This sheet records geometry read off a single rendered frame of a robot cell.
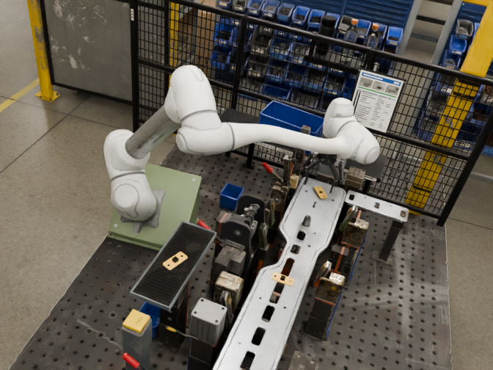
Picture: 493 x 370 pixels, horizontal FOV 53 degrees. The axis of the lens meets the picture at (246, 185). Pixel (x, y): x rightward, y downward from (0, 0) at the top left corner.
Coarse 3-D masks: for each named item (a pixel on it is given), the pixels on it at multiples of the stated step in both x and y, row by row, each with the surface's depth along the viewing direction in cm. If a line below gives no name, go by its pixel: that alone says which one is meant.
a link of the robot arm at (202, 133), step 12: (192, 120) 167; (204, 120) 167; (216, 120) 170; (180, 132) 167; (192, 132) 166; (204, 132) 167; (216, 132) 169; (228, 132) 171; (180, 144) 168; (192, 144) 166; (204, 144) 167; (216, 144) 169; (228, 144) 171
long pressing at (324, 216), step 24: (312, 192) 232; (336, 192) 234; (288, 216) 217; (312, 216) 219; (336, 216) 221; (288, 240) 205; (312, 240) 207; (312, 264) 197; (264, 288) 185; (288, 288) 186; (240, 312) 175; (288, 312) 177; (240, 336) 167; (264, 336) 168; (216, 360) 159; (240, 360) 160; (264, 360) 161
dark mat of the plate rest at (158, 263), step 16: (176, 240) 176; (192, 240) 177; (208, 240) 178; (160, 256) 169; (192, 256) 171; (160, 272) 164; (176, 272) 165; (144, 288) 158; (160, 288) 159; (176, 288) 160
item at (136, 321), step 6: (132, 312) 151; (138, 312) 151; (126, 318) 149; (132, 318) 149; (138, 318) 149; (144, 318) 150; (126, 324) 147; (132, 324) 147; (138, 324) 148; (144, 324) 148; (138, 330) 146
